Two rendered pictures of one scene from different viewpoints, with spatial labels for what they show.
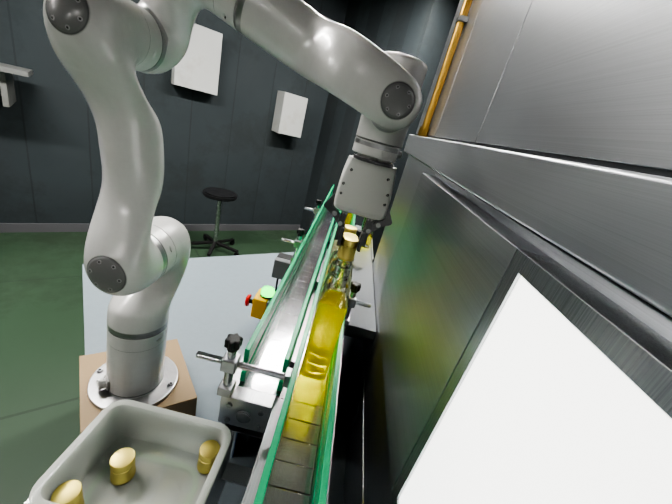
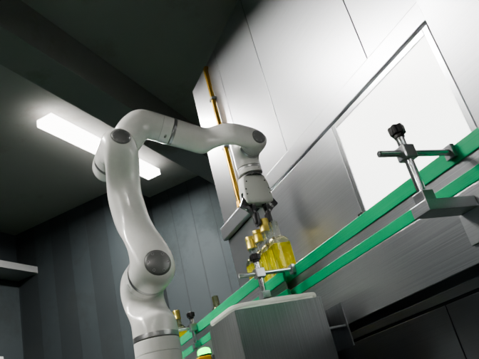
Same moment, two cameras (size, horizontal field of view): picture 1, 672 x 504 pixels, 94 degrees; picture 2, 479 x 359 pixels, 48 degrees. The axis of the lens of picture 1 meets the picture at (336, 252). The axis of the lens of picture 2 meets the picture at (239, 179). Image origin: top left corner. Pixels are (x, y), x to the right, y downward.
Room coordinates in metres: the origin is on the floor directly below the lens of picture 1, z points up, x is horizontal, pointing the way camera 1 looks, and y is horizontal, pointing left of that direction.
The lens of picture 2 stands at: (-0.86, 0.76, 0.78)
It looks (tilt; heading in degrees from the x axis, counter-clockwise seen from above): 24 degrees up; 333
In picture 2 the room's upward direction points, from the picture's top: 15 degrees counter-clockwise
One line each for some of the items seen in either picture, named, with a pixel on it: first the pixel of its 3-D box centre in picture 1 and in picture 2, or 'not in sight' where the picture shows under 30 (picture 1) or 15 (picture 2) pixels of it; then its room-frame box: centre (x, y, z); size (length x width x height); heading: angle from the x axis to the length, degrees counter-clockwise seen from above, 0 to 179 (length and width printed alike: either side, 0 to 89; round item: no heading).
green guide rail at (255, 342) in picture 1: (314, 226); (176, 352); (1.32, 0.12, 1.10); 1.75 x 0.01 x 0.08; 1
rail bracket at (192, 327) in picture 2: (291, 244); (187, 331); (1.01, 0.16, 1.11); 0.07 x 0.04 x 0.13; 91
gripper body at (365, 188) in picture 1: (366, 184); (254, 189); (0.58, -0.02, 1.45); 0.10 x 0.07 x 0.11; 90
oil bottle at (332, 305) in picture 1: (324, 330); (285, 269); (0.53, -0.02, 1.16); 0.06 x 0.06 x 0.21; 1
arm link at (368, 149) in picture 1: (377, 151); (250, 173); (0.58, -0.02, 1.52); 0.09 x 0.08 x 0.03; 90
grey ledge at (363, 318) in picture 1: (359, 268); not in sight; (1.20, -0.12, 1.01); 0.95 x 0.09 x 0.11; 1
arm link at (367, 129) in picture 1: (391, 101); (244, 151); (0.58, -0.02, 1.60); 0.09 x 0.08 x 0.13; 3
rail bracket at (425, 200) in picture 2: not in sight; (429, 182); (-0.23, 0.09, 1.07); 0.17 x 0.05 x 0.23; 91
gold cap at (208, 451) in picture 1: (208, 456); not in sight; (0.35, 0.12, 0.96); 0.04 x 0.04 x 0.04
